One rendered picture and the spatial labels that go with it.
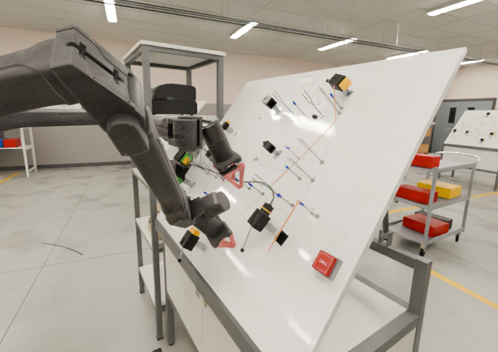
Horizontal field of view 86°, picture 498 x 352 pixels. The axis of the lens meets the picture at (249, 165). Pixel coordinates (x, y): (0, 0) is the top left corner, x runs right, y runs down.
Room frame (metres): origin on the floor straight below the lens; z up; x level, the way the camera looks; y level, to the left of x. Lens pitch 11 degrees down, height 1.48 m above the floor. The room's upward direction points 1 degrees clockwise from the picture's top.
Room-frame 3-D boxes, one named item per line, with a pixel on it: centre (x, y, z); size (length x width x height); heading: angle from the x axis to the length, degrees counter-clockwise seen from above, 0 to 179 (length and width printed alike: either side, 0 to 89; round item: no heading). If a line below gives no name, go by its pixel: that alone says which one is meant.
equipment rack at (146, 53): (1.89, 0.53, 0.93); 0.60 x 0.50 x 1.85; 33
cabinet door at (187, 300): (1.24, 0.33, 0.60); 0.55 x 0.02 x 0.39; 33
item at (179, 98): (1.78, 0.53, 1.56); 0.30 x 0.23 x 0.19; 125
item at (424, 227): (3.06, -2.17, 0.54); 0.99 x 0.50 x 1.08; 119
